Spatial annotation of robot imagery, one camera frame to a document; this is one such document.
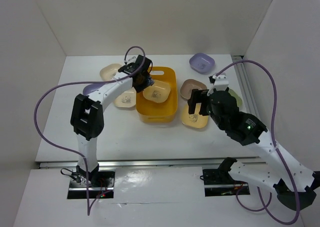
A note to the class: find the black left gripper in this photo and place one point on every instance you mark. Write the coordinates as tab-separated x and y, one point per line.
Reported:
148	81

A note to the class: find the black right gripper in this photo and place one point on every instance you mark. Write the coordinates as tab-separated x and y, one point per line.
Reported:
198	95

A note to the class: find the yellow panda plate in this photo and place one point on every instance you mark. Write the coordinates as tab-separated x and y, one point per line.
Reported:
158	92

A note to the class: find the purple plate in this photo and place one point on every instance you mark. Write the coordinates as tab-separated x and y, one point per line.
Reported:
91	88
202	63

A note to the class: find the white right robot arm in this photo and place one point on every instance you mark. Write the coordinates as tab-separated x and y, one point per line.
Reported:
292	182

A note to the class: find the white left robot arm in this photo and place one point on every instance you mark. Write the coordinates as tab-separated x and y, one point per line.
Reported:
87	117

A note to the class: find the yellow plastic bin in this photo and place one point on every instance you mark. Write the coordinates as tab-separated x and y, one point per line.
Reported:
151	112

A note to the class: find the brown panda plate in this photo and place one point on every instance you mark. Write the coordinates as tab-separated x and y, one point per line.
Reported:
188	85

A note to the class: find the cream panda plate front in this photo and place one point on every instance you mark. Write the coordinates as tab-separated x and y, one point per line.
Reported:
127	100

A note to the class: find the cream panda plate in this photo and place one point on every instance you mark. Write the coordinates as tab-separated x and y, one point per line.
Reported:
108	72
127	100

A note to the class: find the green panda plate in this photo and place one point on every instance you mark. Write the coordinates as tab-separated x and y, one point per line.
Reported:
238	99

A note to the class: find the cream panda plate back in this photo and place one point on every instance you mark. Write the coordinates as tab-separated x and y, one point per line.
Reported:
108	72

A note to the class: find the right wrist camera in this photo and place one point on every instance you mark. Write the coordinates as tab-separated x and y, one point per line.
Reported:
219	83

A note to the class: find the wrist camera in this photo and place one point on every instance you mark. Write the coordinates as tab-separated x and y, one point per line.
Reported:
219	83
130	60

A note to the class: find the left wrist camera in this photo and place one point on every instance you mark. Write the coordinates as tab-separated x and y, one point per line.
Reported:
130	60

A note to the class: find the aluminium table edge rail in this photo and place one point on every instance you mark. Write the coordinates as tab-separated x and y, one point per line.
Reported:
113	164

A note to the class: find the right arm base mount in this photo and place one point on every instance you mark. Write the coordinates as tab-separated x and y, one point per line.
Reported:
219	184

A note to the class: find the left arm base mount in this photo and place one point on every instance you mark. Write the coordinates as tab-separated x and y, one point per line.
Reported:
102	186

